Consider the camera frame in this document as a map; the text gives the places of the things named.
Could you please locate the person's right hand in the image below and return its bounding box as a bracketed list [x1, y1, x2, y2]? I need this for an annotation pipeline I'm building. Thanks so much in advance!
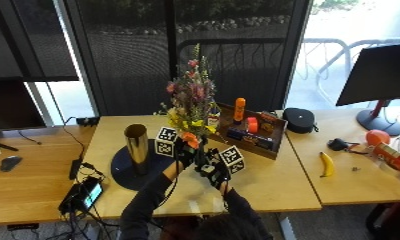
[195, 148, 234, 190]

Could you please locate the person's left hand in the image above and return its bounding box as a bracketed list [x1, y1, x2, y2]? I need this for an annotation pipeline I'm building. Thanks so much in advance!
[172, 136, 198, 170]

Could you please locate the mixed flower bouquet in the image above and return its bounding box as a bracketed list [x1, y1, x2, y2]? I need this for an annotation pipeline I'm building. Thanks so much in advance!
[154, 43, 223, 168]

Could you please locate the white marker cube on right glove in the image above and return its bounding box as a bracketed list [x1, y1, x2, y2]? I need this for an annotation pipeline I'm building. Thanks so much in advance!
[218, 145, 247, 175]

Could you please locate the white marker cube on glove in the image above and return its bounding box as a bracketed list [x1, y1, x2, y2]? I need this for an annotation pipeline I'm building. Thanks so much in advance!
[154, 126, 180, 158]
[218, 145, 247, 175]

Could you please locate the white marker cube on left glove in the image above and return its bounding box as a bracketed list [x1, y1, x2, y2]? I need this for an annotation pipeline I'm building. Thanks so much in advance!
[154, 126, 180, 158]

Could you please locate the gold metal cylinder vase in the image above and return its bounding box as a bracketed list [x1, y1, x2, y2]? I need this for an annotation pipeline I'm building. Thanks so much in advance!
[123, 123, 151, 176]

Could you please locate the round dark blue mat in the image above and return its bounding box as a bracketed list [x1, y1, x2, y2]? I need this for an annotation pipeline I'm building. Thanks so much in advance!
[110, 138, 180, 192]

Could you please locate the the person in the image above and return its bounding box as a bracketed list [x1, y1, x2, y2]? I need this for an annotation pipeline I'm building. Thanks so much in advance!
[119, 136, 275, 240]

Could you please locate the dark blue box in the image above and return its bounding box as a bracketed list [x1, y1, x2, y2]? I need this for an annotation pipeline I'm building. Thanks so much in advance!
[226, 127, 276, 151]

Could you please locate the glass bottle with yellow label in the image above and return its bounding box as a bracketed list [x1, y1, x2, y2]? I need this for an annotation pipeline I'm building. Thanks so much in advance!
[207, 98, 222, 130]

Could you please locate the wooden tray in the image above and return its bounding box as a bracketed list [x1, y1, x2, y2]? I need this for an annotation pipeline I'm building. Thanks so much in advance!
[208, 101, 290, 161]

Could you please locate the red cup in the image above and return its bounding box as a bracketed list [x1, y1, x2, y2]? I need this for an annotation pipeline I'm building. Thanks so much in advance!
[246, 116, 260, 134]

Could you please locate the orange bottle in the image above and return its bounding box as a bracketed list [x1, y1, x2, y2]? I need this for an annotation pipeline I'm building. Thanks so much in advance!
[232, 97, 248, 125]

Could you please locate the orange patterned box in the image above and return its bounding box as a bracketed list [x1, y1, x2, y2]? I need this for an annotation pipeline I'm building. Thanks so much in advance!
[259, 111, 280, 135]

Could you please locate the black oval case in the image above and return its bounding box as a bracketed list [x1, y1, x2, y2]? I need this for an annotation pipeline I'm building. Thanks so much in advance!
[282, 107, 320, 135]

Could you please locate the black power adapter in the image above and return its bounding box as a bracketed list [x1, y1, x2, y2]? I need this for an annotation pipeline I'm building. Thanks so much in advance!
[69, 157, 83, 181]

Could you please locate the yellow banana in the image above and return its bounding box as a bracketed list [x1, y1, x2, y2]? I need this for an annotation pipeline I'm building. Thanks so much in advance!
[319, 151, 336, 178]

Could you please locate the black device with lit screen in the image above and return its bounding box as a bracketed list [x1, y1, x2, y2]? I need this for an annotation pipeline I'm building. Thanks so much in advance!
[58, 175, 106, 216]

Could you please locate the orange ball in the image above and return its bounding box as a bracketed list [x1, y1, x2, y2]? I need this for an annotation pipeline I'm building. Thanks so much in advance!
[364, 129, 392, 147]

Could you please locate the black computer mouse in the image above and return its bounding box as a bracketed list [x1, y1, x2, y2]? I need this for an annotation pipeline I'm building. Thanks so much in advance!
[0, 155, 25, 173]

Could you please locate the red cylinder can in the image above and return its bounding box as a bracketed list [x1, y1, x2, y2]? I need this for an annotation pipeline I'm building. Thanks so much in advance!
[371, 141, 400, 179]

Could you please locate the black monitor with red stand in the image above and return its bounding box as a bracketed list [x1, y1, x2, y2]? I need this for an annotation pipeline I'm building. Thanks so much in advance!
[335, 43, 400, 137]

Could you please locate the black cable clamp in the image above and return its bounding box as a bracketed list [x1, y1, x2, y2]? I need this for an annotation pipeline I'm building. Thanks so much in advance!
[75, 115, 102, 128]

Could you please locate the small black gadget with cable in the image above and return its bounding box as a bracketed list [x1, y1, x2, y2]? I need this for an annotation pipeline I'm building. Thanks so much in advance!
[327, 137, 363, 153]

